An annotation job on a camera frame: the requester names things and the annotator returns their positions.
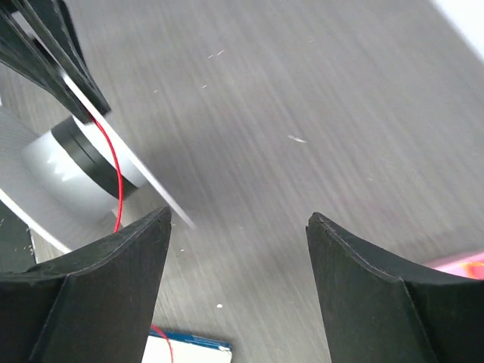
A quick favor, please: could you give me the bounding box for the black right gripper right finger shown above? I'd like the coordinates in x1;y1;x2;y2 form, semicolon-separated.
306;213;483;362

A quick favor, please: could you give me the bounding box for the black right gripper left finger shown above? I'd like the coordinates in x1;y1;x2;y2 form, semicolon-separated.
1;207;172;362

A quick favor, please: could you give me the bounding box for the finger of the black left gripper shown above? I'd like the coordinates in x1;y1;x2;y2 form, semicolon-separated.
11;1;111;116
1;7;91;123

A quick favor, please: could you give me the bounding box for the red cable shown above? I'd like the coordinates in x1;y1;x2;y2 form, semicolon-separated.
88;111;175;363

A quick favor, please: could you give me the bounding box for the white perforated cable spool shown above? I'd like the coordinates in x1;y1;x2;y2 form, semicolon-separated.
0;71;197;254

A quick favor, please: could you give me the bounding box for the razor blister package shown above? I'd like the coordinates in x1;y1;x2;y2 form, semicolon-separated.
141;325;233;363

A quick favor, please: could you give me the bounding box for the pink open box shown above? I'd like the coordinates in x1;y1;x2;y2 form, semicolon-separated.
429;252;483;280

